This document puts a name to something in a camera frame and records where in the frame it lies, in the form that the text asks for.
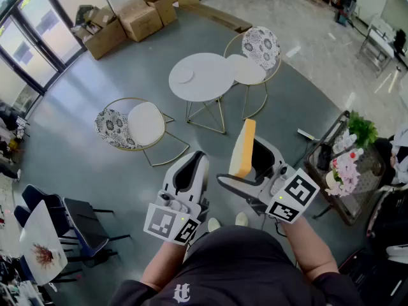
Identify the floral-back gold-frame chair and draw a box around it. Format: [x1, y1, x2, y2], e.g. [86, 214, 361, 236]
[222, 26, 283, 120]
[94, 97, 191, 168]

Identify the person's black shirt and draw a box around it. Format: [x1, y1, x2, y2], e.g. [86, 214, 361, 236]
[110, 224, 358, 306]

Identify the black-framed glass door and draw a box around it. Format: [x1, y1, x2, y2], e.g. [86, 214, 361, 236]
[0, 0, 87, 95]

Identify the clear plastic bottle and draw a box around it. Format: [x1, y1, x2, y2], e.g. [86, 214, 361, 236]
[333, 133, 358, 152]

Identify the red-capped plastic bottle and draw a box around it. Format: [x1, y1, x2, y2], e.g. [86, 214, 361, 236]
[337, 147, 364, 165]

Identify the black folded item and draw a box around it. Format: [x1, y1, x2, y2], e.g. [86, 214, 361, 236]
[75, 4, 94, 24]

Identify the round white table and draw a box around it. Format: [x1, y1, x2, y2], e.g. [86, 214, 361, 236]
[168, 52, 236, 135]

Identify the long brown wooden board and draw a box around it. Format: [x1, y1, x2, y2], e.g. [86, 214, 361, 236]
[183, 3, 253, 34]

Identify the small labelled cardboard box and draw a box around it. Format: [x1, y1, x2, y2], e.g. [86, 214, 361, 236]
[84, 6, 117, 28]

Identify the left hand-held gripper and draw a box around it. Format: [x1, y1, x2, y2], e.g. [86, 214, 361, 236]
[143, 152, 211, 245]

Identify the steel work table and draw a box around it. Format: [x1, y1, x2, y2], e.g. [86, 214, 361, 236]
[356, 16, 398, 78]

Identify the pink flower bouquet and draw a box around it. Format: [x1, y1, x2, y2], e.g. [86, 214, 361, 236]
[324, 156, 361, 199]

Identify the person's left forearm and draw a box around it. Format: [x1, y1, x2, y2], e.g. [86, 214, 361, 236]
[140, 239, 192, 293]

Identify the white power strip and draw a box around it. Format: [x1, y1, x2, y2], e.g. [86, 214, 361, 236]
[297, 128, 321, 141]

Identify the dark blue chair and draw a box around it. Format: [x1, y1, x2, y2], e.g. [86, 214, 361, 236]
[21, 184, 80, 245]

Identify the closed cardboard box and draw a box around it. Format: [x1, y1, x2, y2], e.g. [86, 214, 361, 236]
[117, 0, 164, 43]

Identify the open-flap cardboard box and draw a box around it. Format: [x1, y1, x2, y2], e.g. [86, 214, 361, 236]
[142, 0, 179, 27]

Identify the large open cardboard box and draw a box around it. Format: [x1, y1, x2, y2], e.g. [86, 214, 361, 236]
[83, 17, 128, 61]

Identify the green leafy plant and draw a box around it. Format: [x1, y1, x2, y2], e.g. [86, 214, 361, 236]
[347, 110, 379, 149]

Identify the white table with red print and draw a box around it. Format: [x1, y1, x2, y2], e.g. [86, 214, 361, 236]
[18, 199, 69, 286]

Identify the person's right forearm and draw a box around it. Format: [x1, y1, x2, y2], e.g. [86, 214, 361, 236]
[282, 217, 340, 283]

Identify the black bag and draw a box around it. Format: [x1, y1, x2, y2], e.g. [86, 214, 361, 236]
[317, 143, 333, 171]

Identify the black case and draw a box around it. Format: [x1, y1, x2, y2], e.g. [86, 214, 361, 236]
[338, 249, 408, 306]

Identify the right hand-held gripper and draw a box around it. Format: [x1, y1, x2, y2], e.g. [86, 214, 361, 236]
[216, 135, 321, 225]

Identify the black folding chair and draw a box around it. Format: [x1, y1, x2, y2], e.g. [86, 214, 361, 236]
[62, 197, 132, 258]

